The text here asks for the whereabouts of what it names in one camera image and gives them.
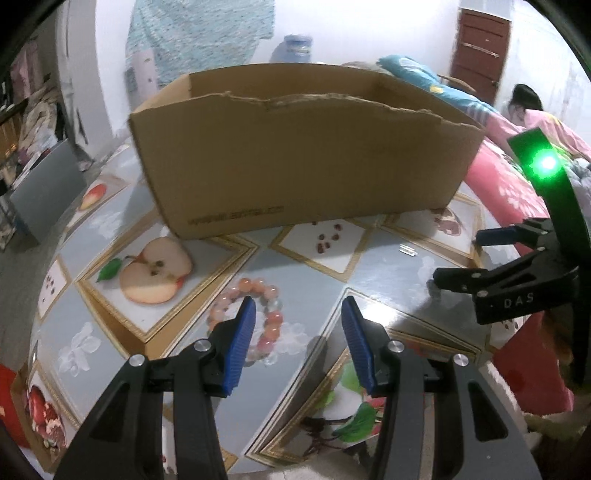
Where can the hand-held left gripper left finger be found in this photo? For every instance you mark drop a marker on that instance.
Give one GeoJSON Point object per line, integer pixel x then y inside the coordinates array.
{"type": "Point", "coordinates": [240, 341]}

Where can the grey board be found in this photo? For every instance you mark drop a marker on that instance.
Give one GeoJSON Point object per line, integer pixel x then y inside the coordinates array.
{"type": "Point", "coordinates": [46, 194]}

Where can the pink floral blanket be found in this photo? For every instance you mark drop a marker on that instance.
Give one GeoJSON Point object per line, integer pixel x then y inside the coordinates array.
{"type": "Point", "coordinates": [498, 180]}

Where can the blue water jug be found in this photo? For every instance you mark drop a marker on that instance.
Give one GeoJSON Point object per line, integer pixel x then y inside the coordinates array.
{"type": "Point", "coordinates": [293, 48]}

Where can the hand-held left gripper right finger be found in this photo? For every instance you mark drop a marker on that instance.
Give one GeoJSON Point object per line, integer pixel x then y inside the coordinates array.
{"type": "Point", "coordinates": [358, 341]}

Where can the brown cardboard box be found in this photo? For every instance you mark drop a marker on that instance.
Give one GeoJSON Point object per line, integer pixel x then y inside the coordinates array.
{"type": "Point", "coordinates": [300, 161]}

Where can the blue patterned pillow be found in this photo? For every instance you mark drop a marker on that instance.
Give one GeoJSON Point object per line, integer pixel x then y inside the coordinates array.
{"type": "Point", "coordinates": [415, 69]}

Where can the brown wooden door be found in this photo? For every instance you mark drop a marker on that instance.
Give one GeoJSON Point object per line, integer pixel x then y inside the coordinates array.
{"type": "Point", "coordinates": [480, 55]}

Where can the red container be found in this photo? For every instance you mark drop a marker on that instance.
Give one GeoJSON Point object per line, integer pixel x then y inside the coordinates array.
{"type": "Point", "coordinates": [9, 406]}

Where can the teal hanging cloth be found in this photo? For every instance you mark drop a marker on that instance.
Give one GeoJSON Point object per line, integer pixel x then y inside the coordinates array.
{"type": "Point", "coordinates": [194, 32]}

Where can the floral cloth bundle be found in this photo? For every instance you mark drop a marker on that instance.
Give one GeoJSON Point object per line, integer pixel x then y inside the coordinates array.
{"type": "Point", "coordinates": [41, 120]}

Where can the wooden chair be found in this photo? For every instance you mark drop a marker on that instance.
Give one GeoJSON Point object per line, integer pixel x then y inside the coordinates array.
{"type": "Point", "coordinates": [455, 81]}

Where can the fruit print tablecloth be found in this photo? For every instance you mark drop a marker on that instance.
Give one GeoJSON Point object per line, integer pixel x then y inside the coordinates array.
{"type": "Point", "coordinates": [392, 281]}

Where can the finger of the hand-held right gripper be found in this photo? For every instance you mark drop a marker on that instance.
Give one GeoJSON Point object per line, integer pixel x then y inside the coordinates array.
{"type": "Point", "coordinates": [466, 279]}
{"type": "Point", "coordinates": [498, 235]}

